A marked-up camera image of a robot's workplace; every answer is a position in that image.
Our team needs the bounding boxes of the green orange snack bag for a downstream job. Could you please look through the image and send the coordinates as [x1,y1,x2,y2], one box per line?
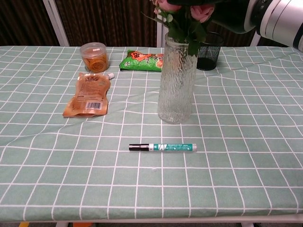
[118,49,165,72]

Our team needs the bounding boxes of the green white checked tablecloth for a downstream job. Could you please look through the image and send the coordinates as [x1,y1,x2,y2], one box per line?
[0,44,303,222]

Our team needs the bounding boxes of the green black marker pen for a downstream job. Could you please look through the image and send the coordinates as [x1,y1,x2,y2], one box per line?
[128,142,198,153]

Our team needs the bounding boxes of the orange spouted sauce pouch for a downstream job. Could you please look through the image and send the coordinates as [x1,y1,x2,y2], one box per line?
[62,72,116,118]

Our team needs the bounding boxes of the black mesh pen cup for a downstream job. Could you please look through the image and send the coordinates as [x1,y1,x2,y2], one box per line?
[196,31,224,71]

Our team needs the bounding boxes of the pink roses bouquet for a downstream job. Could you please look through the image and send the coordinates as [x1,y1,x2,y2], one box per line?
[141,0,216,57]

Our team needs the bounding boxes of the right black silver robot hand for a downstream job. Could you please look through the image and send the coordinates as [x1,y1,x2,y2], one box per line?
[168,0,258,34]

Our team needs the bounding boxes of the grey metal partition post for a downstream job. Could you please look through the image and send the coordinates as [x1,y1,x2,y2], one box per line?
[250,32,261,46]
[42,0,70,47]
[156,22,169,47]

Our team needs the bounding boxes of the clear jar of orange snacks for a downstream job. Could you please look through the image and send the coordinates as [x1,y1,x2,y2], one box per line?
[79,42,110,73]

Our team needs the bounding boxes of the textured clear glass vase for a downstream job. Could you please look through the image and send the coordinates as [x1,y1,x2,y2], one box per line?
[157,32,198,125]

